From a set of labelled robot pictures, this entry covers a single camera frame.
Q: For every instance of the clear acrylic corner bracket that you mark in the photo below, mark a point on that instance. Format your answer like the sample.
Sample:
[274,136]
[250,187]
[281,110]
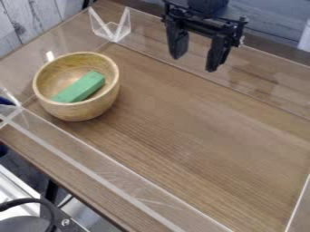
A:
[111,31]

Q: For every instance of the blue object at left edge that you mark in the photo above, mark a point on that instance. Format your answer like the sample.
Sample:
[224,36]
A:
[6,101]

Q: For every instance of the white object at right edge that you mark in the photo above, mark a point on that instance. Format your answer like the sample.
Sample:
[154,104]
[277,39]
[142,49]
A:
[304,45]

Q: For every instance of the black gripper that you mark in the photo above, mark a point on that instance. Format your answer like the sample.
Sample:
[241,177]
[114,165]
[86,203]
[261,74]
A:
[204,15]

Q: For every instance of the black table leg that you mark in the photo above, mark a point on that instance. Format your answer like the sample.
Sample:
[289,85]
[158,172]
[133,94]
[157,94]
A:
[51,191]

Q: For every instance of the green rectangular block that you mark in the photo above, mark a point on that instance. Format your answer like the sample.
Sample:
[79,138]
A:
[82,89]

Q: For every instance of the clear acrylic front wall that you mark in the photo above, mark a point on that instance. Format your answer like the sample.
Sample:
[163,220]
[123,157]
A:
[118,193]

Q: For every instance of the brown wooden bowl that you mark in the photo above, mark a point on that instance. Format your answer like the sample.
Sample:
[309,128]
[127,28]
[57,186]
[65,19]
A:
[58,74]

